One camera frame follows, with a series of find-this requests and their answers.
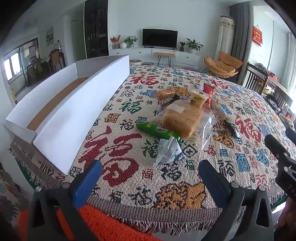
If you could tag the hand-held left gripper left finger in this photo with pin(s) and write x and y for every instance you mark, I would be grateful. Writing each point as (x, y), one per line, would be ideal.
(89, 178)

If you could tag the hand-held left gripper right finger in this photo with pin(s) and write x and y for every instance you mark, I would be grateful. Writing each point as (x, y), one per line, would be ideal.
(209, 177)

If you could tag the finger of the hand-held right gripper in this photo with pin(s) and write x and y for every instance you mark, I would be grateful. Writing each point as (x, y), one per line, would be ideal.
(275, 145)
(291, 134)

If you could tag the black and silver snack bar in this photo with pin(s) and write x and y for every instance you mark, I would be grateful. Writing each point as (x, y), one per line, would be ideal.
(232, 128)

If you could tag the white and blue snack packet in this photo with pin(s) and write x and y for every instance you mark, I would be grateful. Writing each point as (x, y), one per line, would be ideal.
(168, 150)

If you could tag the bread loaf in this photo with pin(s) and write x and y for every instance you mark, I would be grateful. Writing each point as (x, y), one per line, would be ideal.
(182, 118)

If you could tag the long white cardboard box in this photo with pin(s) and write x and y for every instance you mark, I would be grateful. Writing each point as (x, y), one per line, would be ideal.
(69, 115)

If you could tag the green snack packet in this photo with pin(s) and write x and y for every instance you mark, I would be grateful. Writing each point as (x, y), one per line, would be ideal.
(157, 131)

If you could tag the pale yellow snack packet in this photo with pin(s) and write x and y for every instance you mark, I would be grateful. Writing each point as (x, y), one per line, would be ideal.
(197, 97)

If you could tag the red snack packet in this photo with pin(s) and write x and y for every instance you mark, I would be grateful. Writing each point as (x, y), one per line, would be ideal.
(210, 90)

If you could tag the brown chocolate bar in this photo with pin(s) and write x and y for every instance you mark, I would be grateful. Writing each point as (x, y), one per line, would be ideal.
(173, 99)

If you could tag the sausage bun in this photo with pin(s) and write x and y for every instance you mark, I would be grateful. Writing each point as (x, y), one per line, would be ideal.
(165, 93)

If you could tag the person's right hand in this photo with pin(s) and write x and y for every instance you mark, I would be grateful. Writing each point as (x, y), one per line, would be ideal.
(288, 215)

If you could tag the dark wooden chair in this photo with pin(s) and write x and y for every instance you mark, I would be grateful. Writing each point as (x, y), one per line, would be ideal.
(255, 77)
(279, 98)

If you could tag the person's orange sweater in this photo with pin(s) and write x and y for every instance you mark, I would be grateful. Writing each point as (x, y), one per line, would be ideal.
(104, 222)

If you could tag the printed woven blanket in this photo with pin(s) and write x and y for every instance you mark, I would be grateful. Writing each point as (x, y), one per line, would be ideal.
(138, 185)

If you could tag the cluttered wooden table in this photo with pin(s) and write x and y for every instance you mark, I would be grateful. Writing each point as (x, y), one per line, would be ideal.
(278, 84)

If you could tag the white sheer curtain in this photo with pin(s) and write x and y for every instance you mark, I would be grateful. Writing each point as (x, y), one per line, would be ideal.
(290, 62)

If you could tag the patterned floor rug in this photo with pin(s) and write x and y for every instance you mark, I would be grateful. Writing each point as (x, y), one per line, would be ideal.
(8, 197)

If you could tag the orange lounge chair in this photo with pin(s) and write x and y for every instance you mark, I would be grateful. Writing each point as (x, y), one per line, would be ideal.
(222, 64)

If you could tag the grey curtain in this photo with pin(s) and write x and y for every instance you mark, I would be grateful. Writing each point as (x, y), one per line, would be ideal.
(240, 34)

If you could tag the covered standing air conditioner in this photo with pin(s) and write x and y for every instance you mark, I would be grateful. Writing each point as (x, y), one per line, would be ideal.
(226, 34)

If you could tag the white television cabinet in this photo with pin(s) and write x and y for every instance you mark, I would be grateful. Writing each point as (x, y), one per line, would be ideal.
(185, 59)

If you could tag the brown dining chair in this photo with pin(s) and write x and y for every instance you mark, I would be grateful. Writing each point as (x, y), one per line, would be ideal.
(56, 60)

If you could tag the round beige floor pad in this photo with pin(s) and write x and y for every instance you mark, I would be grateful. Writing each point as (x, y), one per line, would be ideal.
(136, 61)

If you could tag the large leafy potted plant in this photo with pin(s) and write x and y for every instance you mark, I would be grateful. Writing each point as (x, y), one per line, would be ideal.
(193, 45)

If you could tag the wooden stool with metal legs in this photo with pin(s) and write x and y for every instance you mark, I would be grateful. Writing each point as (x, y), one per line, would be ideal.
(164, 54)

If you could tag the glass balcony door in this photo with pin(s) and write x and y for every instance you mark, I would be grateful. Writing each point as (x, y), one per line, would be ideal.
(18, 67)

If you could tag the small plant in dark pot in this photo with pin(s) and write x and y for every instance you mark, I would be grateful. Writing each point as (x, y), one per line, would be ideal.
(182, 45)

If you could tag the white round vase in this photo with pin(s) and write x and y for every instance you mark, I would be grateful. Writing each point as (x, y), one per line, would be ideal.
(123, 45)

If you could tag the white door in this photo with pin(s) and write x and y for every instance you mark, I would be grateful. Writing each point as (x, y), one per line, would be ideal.
(78, 39)

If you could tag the red flower plant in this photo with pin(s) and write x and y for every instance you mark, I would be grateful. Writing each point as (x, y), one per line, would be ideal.
(115, 40)

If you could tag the green potted plant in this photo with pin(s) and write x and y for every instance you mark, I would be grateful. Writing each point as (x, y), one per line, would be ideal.
(131, 41)

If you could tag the black television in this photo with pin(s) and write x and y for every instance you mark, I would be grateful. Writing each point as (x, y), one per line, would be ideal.
(159, 38)

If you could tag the dark glass cabinet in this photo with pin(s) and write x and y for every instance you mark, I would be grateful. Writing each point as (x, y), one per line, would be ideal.
(96, 27)

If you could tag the red wall hanging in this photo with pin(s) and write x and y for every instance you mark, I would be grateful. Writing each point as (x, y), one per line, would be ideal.
(257, 36)

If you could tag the framed wall picture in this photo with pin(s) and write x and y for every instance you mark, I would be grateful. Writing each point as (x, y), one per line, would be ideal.
(49, 36)

